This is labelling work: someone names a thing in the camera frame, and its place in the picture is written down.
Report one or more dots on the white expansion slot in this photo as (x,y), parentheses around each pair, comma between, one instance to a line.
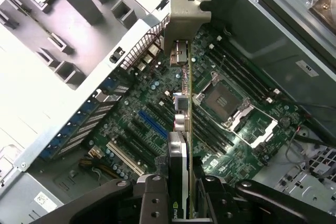
(126,159)

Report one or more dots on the green motherboard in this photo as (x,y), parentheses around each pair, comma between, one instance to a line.
(236,155)

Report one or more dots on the green RAM stick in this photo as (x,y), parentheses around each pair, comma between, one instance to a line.
(15,3)

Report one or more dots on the silver power supply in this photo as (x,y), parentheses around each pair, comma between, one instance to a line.
(21,203)

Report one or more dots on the thin metal locking lever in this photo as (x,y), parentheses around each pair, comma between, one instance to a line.
(222,64)

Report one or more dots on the open metal PC case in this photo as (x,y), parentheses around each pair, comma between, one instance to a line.
(262,40)

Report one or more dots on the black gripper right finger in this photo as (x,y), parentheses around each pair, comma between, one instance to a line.
(218,200)

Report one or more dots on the short black expansion slot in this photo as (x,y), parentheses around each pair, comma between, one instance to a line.
(137,125)

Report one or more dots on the metal disk bay cage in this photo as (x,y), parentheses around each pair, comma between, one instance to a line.
(302,182)

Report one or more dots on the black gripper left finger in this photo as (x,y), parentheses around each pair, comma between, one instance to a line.
(155,200)

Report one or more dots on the long black expansion slot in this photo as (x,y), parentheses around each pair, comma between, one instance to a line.
(141,142)
(134,150)
(160,115)

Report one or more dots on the CPU socket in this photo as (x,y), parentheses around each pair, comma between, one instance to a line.
(220,102)

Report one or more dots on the blue expansion slot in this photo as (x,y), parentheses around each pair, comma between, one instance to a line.
(153,124)

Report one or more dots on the blue card latch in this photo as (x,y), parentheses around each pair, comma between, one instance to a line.
(78,117)
(46,153)
(88,106)
(110,84)
(66,130)
(55,142)

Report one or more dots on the black RAM slot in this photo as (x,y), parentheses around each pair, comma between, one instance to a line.
(202,128)
(239,74)
(249,68)
(244,70)
(210,119)
(206,124)
(199,133)
(234,75)

